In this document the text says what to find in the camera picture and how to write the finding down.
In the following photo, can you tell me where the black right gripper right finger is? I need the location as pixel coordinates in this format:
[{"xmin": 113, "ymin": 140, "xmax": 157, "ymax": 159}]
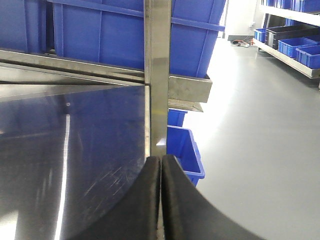
[{"xmin": 161, "ymin": 154, "xmax": 260, "ymax": 240}]

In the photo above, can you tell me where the small blue bin nearest shelf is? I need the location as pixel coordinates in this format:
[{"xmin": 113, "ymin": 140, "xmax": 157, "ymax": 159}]
[{"xmin": 296, "ymin": 45, "xmax": 320, "ymax": 69}]

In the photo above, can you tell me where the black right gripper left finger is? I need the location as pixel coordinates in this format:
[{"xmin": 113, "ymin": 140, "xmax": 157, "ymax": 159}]
[{"xmin": 71, "ymin": 156, "xmax": 161, "ymax": 240}]

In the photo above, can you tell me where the small blue bin on shelf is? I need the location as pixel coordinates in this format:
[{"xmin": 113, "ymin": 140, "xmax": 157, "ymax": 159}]
[{"xmin": 278, "ymin": 37, "xmax": 318, "ymax": 58}]

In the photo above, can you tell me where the metal shelf rack right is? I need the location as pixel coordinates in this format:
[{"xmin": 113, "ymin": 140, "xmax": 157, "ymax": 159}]
[{"xmin": 253, "ymin": 0, "xmax": 320, "ymax": 79}]

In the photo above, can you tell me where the stainless steel table frame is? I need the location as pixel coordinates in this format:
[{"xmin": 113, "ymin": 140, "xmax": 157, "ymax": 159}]
[{"xmin": 0, "ymin": 0, "xmax": 213, "ymax": 163}]

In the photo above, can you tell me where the blue bin beside table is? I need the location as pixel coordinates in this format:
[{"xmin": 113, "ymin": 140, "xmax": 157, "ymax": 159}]
[{"xmin": 167, "ymin": 125, "xmax": 206, "ymax": 186}]

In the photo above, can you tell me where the black bin on shelf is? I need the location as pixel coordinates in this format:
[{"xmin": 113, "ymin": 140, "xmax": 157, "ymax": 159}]
[{"xmin": 264, "ymin": 24, "xmax": 320, "ymax": 50}]

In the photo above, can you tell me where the large blue bin right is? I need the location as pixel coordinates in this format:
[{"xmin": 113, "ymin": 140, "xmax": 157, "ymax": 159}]
[{"xmin": 52, "ymin": 0, "xmax": 225, "ymax": 78}]

